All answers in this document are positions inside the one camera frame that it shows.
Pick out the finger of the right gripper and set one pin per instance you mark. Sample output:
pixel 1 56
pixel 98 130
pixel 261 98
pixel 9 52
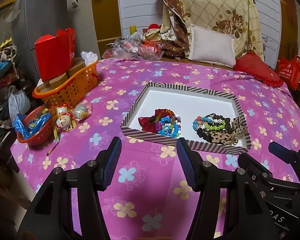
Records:
pixel 254 168
pixel 290 157

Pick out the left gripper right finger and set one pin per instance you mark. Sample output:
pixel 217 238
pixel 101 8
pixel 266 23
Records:
pixel 246 215

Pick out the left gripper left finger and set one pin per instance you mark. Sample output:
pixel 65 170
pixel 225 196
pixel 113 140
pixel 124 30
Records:
pixel 67 204

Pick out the striped shallow cardboard box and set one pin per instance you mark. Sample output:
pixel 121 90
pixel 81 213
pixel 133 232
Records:
pixel 187 102

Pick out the red plastic bowl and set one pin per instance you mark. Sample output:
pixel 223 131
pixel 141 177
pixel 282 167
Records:
pixel 34 128

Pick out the red shopping bag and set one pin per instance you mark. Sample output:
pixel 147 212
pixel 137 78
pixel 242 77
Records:
pixel 289 72

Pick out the foil wrapped ornament doll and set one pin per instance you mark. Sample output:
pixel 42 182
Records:
pixel 64 119

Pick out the red cushion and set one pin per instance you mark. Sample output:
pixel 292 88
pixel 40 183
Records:
pixel 252 64

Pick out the silver foil ornament ball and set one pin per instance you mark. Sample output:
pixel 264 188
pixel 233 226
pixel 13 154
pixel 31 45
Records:
pixel 82 111

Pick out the orange plastic basket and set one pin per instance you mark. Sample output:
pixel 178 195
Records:
pixel 73 89

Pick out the small white pillow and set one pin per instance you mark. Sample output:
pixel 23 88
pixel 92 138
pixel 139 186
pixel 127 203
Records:
pixel 211 47

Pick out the red gift bag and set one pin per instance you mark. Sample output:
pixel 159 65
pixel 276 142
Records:
pixel 55 54

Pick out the white tissue paper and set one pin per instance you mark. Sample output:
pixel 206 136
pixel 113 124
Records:
pixel 89 57

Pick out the floral beige quilt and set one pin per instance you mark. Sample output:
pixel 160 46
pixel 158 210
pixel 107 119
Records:
pixel 238 18

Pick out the santa plush toy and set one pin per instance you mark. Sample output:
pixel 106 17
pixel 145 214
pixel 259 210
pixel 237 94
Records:
pixel 152 33

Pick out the clear plastic bag of items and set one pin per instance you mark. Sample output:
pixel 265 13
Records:
pixel 134 47

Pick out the grey refrigerator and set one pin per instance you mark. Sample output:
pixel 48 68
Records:
pixel 37 18

